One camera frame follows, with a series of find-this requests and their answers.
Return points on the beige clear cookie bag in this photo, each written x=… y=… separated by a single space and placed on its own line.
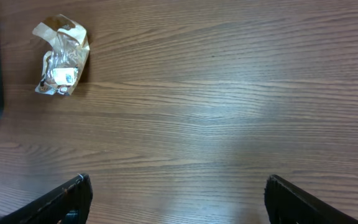
x=65 y=62

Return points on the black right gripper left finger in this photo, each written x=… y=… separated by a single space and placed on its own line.
x=68 y=203

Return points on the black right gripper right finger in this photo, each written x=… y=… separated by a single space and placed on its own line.
x=288 y=204

